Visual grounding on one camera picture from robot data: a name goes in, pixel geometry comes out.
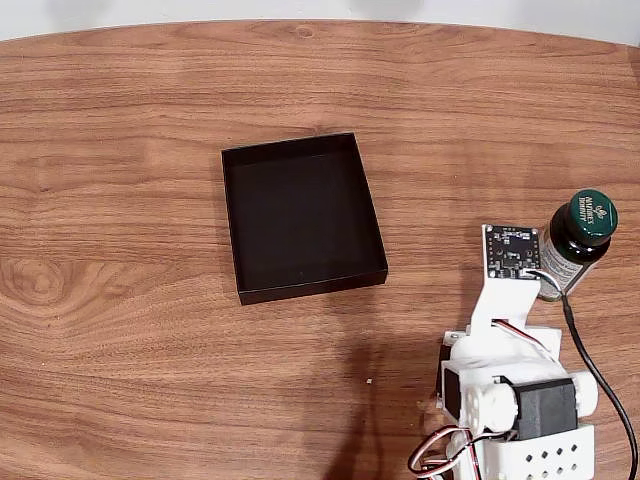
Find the green-capped pill bottle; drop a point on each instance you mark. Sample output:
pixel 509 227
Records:
pixel 590 212

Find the black open cardboard box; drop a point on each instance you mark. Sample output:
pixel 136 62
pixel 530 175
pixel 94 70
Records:
pixel 300 220

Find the camera board on white mount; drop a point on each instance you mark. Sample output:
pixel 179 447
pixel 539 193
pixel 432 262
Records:
pixel 510 250

